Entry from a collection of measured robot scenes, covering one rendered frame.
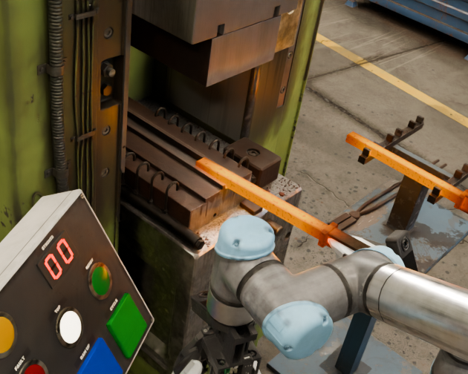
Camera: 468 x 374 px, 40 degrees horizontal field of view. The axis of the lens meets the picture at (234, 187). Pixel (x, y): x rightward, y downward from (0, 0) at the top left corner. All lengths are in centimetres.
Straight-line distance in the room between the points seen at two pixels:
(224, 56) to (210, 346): 52
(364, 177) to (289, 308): 261
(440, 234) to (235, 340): 117
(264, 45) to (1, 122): 51
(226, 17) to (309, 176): 218
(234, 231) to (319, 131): 283
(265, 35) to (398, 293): 64
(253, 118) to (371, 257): 84
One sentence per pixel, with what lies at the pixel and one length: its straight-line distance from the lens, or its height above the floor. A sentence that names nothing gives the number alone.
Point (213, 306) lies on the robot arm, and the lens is 92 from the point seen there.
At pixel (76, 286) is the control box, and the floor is 111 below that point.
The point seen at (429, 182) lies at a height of 94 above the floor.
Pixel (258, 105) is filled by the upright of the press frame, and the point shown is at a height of 104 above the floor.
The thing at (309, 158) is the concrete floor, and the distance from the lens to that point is 341.
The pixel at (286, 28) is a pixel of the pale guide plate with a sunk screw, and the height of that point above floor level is 124.
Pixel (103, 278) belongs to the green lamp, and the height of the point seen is 109.
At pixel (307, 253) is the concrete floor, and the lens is 282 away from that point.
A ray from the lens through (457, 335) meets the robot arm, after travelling 76.
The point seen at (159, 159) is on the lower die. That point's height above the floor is 99.
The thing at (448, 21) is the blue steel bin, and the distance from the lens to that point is 515.
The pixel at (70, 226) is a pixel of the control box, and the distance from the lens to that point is 100.
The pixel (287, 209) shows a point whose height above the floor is 102.
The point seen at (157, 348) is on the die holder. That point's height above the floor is 52.
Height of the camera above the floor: 183
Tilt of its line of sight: 36 degrees down
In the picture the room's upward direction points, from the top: 10 degrees clockwise
